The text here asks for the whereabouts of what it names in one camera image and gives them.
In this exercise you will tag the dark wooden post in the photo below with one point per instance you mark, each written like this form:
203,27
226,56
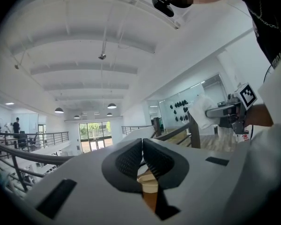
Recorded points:
194,130

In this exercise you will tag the black office chair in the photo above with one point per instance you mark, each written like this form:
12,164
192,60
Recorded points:
32,140

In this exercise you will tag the glass entrance door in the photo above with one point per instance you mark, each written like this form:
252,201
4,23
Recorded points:
96,137

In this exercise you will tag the group of black hanging devices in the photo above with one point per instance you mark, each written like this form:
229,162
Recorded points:
179,108

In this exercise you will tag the person's black printed shirt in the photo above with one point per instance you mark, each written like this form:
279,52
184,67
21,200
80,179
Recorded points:
274,13

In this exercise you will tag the white cloth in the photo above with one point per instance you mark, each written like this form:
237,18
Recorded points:
202,112

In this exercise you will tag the ceiling security camera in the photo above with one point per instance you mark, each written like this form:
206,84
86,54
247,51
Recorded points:
102,56

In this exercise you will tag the black head-mounted camera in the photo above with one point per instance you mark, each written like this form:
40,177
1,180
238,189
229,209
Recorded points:
162,6

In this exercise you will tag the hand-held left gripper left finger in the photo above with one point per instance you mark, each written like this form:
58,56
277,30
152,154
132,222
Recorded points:
89,196

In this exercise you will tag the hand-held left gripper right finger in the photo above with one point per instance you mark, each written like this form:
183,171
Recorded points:
196,177

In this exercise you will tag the oval wooden tray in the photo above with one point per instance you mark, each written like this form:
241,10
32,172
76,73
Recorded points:
150,185

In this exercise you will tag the person's beige trousers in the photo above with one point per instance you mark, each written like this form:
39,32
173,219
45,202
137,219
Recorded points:
277,97

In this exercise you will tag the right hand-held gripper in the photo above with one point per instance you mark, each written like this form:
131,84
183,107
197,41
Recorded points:
247,95

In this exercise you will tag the black pendant lamp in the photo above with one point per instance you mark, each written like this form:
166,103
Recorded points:
76,117
109,114
111,106
58,110

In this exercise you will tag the person's right forearm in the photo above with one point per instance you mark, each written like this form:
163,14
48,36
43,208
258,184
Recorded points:
260,116

